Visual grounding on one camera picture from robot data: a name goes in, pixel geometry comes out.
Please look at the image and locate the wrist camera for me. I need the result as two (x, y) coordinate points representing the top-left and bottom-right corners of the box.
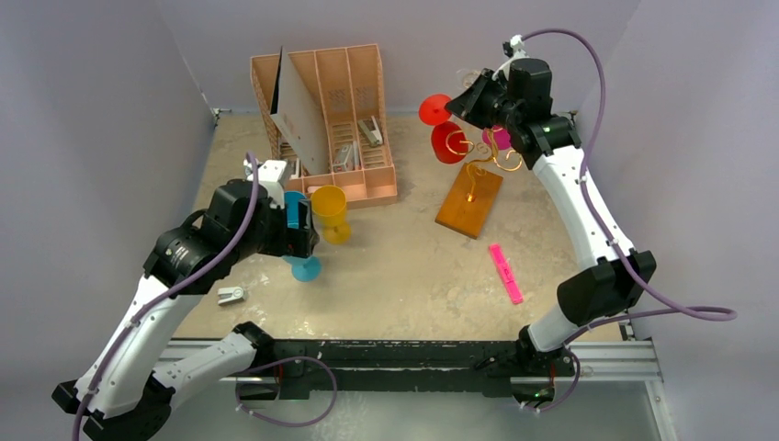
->
(243, 159), (293, 209)
(499, 34), (528, 71)

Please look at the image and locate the grey stapler in organizer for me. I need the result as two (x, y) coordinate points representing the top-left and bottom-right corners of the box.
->
(356, 116), (384, 148)

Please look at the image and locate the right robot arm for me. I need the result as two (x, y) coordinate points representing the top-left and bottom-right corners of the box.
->
(445, 58), (657, 374)

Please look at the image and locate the teal wine glass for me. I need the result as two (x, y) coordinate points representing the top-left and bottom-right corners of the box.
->
(282, 190), (322, 282)

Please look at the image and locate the peach plastic file organizer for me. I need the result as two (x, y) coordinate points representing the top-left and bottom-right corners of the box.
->
(251, 44), (398, 209)

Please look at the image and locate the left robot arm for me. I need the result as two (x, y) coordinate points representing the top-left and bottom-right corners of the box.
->
(52, 179), (318, 440)

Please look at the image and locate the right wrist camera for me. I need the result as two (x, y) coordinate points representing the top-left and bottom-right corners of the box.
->
(499, 34), (528, 71)

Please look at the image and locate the white paper folder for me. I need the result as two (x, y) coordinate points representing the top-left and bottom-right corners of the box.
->
(270, 47), (329, 175)

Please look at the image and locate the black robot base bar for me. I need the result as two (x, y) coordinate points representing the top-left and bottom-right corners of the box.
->
(232, 322), (576, 403)

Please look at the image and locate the gold wire wine glass rack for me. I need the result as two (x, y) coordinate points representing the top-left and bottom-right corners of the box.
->
(435, 130), (523, 239)

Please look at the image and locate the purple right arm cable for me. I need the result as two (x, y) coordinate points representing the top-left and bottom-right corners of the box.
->
(517, 28), (739, 342)

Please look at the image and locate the magenta plastic wine glass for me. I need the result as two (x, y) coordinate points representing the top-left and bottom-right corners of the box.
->
(481, 126), (511, 151)

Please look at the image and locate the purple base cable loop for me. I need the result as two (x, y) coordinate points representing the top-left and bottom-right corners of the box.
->
(234, 356), (338, 428)

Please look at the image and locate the yellow plastic wine glass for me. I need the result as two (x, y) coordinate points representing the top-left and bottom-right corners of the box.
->
(310, 185), (352, 245)

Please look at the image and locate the silver item in organizer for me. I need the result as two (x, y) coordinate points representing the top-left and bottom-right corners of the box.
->
(332, 141), (360, 173)

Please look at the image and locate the red plastic wine glass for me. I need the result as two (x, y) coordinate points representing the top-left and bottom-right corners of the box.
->
(418, 94), (469, 164)

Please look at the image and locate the small white metal clip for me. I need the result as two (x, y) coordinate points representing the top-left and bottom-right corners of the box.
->
(217, 287), (246, 307)

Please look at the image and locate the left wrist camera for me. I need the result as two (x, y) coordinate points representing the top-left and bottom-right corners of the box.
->
(243, 159), (293, 209)

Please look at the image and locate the clear wine glass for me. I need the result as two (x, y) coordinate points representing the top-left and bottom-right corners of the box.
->
(457, 69), (480, 90)

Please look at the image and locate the pink plastic clip tool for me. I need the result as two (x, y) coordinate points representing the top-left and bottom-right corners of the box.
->
(488, 243), (524, 304)

